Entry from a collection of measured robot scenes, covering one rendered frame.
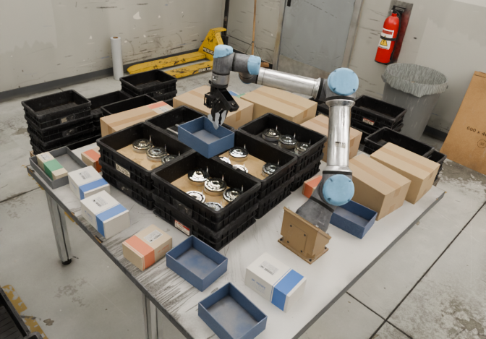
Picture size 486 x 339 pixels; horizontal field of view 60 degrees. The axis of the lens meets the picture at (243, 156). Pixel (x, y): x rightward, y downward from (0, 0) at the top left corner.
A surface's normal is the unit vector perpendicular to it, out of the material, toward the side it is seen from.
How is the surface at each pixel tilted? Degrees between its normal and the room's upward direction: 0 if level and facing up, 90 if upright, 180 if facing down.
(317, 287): 0
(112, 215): 0
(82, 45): 90
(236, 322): 0
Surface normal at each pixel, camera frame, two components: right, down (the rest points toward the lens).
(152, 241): 0.07, -0.84
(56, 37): 0.71, 0.42
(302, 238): -0.70, 0.33
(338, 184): -0.04, 0.04
